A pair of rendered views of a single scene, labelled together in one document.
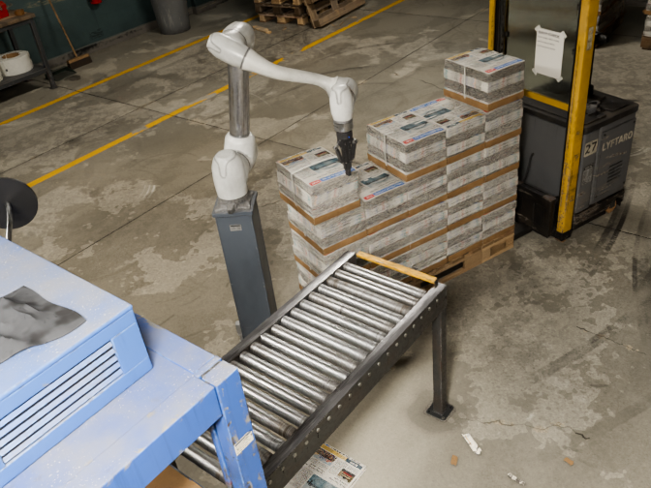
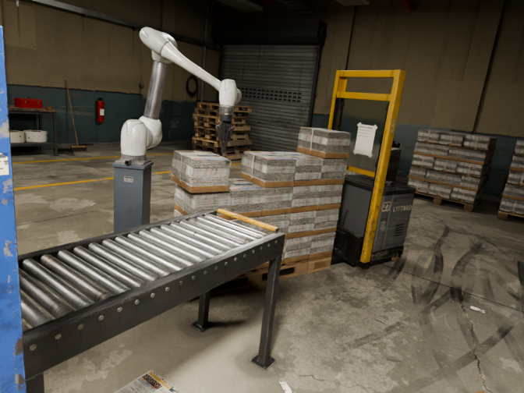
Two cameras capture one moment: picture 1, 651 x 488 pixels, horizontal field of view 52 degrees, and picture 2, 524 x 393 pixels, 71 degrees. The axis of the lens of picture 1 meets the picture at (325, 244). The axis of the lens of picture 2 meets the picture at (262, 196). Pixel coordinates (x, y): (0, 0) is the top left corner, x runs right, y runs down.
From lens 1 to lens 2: 1.26 m
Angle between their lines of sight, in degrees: 21
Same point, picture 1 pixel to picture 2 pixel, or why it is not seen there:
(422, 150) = (278, 168)
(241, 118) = (154, 103)
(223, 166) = (130, 126)
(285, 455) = (89, 313)
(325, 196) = (203, 171)
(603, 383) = (397, 359)
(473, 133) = (313, 169)
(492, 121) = (327, 166)
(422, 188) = (274, 197)
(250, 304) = not seen: hidden behind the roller
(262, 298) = not seen: hidden behind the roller
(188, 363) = not seen: outside the picture
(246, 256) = (132, 206)
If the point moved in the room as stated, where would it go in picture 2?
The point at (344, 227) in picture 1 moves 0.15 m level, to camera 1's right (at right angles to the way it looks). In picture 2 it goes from (213, 205) to (234, 206)
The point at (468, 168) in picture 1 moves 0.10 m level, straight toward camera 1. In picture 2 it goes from (307, 195) to (306, 198)
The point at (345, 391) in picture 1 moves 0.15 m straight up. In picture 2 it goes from (177, 277) to (178, 240)
